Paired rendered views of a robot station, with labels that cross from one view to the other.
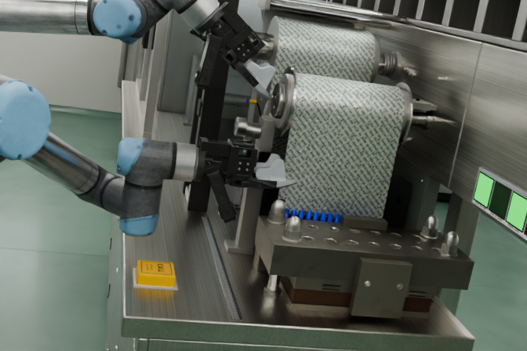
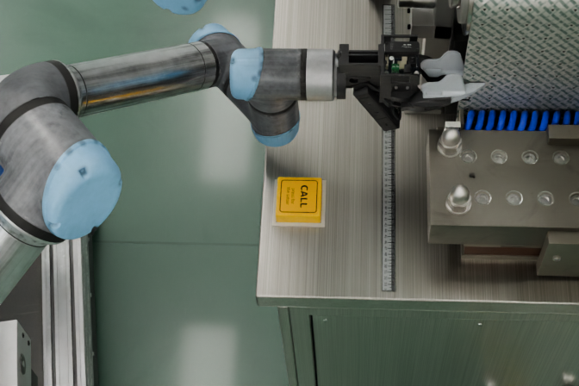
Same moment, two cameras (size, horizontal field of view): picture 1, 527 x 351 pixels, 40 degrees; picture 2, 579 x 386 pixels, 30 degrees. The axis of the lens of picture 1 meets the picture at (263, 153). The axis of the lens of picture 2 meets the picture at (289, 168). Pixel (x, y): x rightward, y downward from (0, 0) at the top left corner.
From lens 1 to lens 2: 107 cm
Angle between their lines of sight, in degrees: 49
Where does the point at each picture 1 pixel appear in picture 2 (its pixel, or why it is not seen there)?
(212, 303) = (364, 255)
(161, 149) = (285, 77)
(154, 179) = (282, 105)
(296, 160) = (482, 65)
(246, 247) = not seen: hidden behind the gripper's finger
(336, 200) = (546, 96)
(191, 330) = (334, 302)
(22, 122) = (84, 207)
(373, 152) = not seen: outside the picture
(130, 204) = (258, 123)
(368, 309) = (560, 272)
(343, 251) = (524, 227)
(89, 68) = not seen: outside the picture
